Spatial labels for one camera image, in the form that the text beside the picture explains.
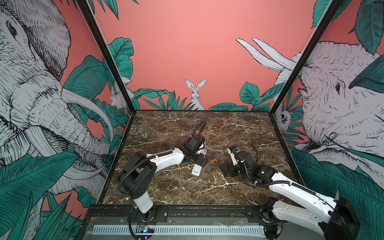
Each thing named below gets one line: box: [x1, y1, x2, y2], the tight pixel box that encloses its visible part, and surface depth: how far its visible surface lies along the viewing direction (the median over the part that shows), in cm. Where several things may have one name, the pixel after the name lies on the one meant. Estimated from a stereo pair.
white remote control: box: [191, 163, 202, 176], surface depth 90 cm
